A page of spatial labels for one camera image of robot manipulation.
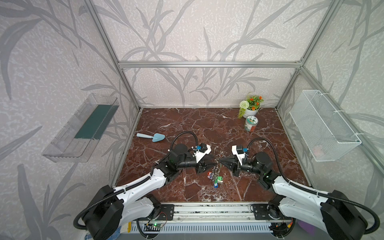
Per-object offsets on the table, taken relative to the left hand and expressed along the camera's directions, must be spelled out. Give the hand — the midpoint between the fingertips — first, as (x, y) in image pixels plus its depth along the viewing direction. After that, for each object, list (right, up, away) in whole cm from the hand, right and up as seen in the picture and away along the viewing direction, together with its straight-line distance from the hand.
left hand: (215, 158), depth 71 cm
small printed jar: (+28, +17, +31) cm, 45 cm away
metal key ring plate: (+1, -12, +13) cm, 18 cm away
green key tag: (+4, -15, +13) cm, 20 cm away
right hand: (+2, 0, +1) cm, 2 cm away
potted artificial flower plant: (+27, +28, +33) cm, 51 cm away
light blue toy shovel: (-38, +6, +31) cm, 50 cm away
